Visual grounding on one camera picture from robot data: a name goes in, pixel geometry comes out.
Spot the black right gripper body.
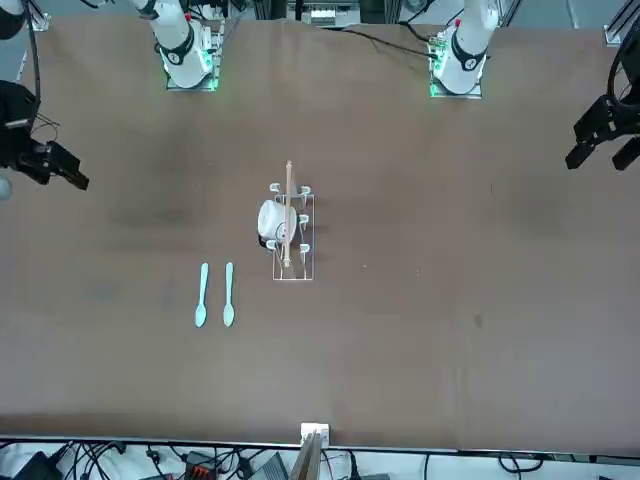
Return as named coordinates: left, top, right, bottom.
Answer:
left=0, top=81, right=41, bottom=172

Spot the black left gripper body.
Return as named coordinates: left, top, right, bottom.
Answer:
left=572, top=95, right=640, bottom=147

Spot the blue plastic spoon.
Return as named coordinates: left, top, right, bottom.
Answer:
left=193, top=262, right=210, bottom=329

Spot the green plastic spoon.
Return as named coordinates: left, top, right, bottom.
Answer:
left=222, top=262, right=237, bottom=328

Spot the white cup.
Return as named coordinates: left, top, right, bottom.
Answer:
left=256, top=198, right=300, bottom=247

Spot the wooden rod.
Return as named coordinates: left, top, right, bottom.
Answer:
left=281, top=159, right=296, bottom=270

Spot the clear acrylic cup rack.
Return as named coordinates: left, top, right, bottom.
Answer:
left=267, top=182, right=317, bottom=283

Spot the white circuit breaker unit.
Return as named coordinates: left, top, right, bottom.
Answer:
left=308, top=5, right=337, bottom=27

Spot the black power adapter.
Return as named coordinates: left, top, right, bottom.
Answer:
left=10, top=451, right=60, bottom=480

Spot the black red power device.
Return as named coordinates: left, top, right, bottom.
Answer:
left=183, top=451, right=222, bottom=480

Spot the grey power adapter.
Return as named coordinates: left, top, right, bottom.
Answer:
left=251, top=452, right=292, bottom=480

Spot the small white box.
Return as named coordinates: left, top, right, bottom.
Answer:
left=300, top=422, right=331, bottom=447

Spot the wooden plank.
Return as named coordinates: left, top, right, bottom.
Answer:
left=289, top=432, right=324, bottom=480

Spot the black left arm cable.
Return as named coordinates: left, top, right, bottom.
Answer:
left=606, top=32, right=640, bottom=110

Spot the aluminium frame profile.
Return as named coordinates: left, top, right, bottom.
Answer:
left=602, top=0, right=640, bottom=48

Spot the black cable across table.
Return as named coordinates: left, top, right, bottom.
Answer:
left=319, top=24, right=439, bottom=58

